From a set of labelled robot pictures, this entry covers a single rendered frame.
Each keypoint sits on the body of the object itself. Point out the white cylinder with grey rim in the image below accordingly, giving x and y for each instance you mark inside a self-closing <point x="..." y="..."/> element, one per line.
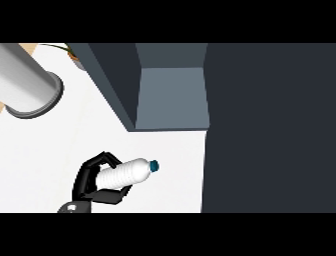
<point x="13" y="80"/>

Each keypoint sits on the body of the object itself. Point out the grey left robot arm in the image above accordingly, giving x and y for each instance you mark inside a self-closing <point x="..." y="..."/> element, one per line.
<point x="75" y="207"/>

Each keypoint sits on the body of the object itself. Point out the potted plant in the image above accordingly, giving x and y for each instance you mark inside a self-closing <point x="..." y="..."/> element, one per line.
<point x="75" y="59"/>

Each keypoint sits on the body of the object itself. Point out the white water bottle teal cap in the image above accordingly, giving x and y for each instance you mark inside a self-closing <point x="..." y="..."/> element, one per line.
<point x="121" y="174"/>

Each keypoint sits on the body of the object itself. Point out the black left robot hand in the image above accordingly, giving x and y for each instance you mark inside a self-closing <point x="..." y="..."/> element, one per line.
<point x="83" y="180"/>

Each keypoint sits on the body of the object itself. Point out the dark grey open cabinet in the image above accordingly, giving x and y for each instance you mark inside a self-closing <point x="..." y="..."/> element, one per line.
<point x="171" y="96"/>

